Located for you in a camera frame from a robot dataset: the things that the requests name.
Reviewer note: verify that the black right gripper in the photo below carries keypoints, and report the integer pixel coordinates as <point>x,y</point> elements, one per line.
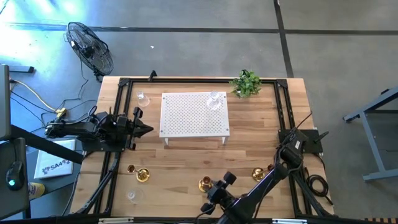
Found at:
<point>219,194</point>

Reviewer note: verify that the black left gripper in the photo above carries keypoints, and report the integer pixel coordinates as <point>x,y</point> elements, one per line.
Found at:
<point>127,127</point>

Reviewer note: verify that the tall gold candlestick holder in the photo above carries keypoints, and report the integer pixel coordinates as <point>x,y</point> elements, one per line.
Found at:
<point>258,174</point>
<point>143,175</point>
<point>205,185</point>

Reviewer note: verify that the clear glass candle holder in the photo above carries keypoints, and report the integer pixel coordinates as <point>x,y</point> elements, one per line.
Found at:
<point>214,104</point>
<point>143,101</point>
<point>136,196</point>

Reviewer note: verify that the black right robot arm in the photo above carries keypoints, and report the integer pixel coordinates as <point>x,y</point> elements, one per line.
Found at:
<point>264,186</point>

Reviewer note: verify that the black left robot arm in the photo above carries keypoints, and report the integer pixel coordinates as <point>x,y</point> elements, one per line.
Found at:
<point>74,127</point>

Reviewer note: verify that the white perforated metal shelf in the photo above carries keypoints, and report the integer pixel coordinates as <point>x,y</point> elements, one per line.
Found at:
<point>192,124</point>

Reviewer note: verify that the black floor fan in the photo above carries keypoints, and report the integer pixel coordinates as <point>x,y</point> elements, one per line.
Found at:
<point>90,51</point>

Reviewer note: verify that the black desk beam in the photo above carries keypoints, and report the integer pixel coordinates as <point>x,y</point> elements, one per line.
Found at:
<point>46,144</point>

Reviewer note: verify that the white printed box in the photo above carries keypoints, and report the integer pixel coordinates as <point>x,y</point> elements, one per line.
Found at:
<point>53,166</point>

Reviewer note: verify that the green potted plant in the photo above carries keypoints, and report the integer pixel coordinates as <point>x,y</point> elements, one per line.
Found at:
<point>245,85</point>

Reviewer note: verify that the grey metal foot bar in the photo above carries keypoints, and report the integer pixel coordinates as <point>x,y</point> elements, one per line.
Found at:
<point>21,69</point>

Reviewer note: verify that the black computer mouse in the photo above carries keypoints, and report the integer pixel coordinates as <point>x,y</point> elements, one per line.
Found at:
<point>15,174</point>

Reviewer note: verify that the dark grey panel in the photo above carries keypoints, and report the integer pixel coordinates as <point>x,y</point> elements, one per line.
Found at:
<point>4,102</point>

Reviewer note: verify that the dark desk top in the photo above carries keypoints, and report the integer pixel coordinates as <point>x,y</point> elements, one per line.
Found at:
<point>9,205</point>

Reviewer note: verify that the grey metal table base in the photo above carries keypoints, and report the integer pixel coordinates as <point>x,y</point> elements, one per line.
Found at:
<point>374,149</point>

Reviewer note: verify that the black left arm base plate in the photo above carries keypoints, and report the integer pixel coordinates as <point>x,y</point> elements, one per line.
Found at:
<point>93,147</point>

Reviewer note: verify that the silver aluminium rail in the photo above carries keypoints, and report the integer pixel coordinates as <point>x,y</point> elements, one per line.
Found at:
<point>116,221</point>
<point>289,221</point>

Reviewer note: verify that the black aluminium table frame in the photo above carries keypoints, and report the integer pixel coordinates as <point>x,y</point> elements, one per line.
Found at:
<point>202,80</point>

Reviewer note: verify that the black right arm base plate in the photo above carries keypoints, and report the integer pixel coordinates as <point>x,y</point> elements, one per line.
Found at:
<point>312,146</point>

